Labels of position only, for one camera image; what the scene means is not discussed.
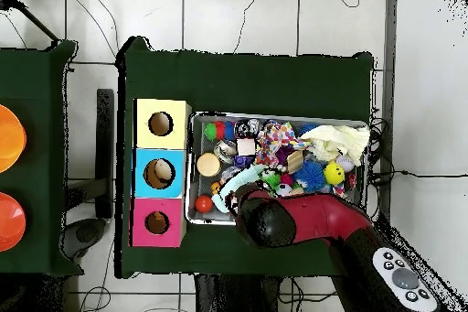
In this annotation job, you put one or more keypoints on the large yellow ball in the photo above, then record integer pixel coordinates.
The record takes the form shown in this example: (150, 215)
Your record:
(334, 173)

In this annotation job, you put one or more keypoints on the crushed silver can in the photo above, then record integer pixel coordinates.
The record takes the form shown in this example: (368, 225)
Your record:
(224, 149)

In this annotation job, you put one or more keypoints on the cream yellow cloth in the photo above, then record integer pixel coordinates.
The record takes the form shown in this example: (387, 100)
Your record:
(340, 140)

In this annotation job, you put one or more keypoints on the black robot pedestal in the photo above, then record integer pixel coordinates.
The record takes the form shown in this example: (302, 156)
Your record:
(241, 297)

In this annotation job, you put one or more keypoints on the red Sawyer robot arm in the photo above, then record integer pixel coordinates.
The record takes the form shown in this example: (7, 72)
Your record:
(329, 220)

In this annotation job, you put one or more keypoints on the black stand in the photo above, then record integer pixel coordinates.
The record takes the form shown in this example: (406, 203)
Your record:
(105, 144)

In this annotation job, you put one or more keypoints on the shallow clear mesh bin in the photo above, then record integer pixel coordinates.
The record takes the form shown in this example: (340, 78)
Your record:
(191, 180)

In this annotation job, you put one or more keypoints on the mint green cloth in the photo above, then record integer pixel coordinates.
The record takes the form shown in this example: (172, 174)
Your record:
(241, 179)

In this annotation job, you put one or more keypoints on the wooden box with three holes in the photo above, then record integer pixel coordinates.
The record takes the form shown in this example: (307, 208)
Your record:
(162, 149)

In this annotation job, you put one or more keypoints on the dark green table cloth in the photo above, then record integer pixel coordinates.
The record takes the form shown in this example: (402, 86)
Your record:
(40, 107)
(241, 81)

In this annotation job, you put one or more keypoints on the orange bowl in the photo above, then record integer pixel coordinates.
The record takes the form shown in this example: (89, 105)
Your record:
(9, 138)
(9, 222)

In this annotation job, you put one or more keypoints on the red ball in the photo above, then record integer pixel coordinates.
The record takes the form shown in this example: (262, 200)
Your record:
(204, 204)

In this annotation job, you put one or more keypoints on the toy hamburger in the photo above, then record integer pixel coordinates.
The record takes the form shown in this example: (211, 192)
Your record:
(208, 164)

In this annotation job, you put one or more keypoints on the blue spiky ball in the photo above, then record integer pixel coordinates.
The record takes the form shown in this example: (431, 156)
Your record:
(311, 176)
(308, 130)

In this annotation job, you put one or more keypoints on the colourful polka dot cloth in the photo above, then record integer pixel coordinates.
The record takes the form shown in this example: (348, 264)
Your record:
(276, 142)

